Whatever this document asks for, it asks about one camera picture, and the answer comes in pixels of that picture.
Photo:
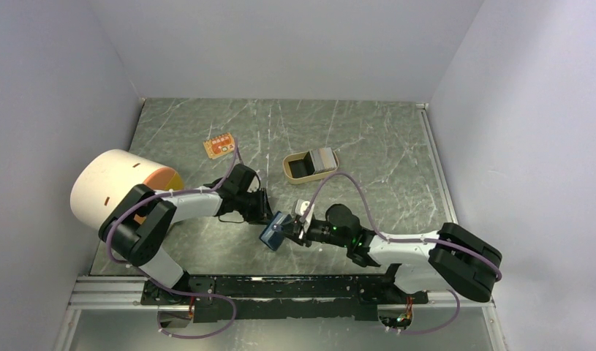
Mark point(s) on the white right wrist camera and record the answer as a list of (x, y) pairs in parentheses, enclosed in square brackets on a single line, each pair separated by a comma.
[(303, 209)]

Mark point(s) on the stack of cards in tray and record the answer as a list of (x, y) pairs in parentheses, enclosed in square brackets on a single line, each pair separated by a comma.
[(322, 160)]

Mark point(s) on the large white cylinder roll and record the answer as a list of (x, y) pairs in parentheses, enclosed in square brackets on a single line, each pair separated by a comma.
[(104, 183)]

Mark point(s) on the aluminium frame rail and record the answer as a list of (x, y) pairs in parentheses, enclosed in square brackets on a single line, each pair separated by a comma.
[(104, 313)]

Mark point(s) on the blue leather card holder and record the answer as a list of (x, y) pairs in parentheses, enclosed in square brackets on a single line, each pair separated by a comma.
[(273, 234)]

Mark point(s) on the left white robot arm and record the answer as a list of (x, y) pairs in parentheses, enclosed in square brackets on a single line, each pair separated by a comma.
[(138, 225)]

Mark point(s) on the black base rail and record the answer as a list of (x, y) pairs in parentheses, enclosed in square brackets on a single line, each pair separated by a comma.
[(220, 297)]

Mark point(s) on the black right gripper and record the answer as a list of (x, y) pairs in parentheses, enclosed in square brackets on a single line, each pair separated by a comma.
[(293, 229)]

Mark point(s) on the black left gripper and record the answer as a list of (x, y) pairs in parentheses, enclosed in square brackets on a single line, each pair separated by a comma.
[(263, 213)]

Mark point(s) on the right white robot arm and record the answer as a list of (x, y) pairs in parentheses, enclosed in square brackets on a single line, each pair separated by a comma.
[(451, 258)]

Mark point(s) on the beige oval card tray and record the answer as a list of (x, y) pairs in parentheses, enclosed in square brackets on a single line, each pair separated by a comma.
[(296, 171)]

